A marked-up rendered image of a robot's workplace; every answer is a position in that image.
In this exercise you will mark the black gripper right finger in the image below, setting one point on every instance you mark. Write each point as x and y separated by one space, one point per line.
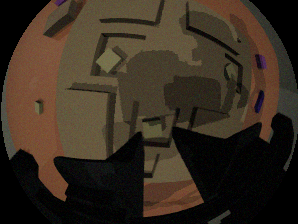
208 158

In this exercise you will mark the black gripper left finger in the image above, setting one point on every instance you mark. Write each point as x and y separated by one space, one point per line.
123 172

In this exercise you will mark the dark blue flat bar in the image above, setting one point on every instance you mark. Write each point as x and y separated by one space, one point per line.
259 101

